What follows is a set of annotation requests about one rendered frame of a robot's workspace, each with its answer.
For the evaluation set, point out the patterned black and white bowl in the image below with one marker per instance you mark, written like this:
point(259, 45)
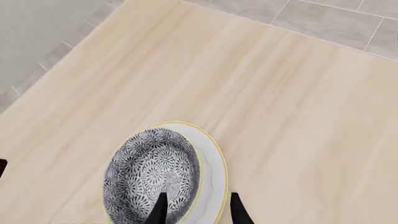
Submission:
point(155, 163)

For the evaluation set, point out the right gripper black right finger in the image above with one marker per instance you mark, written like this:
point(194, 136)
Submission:
point(239, 213)

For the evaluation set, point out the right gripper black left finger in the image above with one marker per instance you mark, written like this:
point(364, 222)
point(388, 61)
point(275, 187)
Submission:
point(158, 213)

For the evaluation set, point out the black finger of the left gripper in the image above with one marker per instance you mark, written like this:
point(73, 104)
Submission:
point(2, 166)

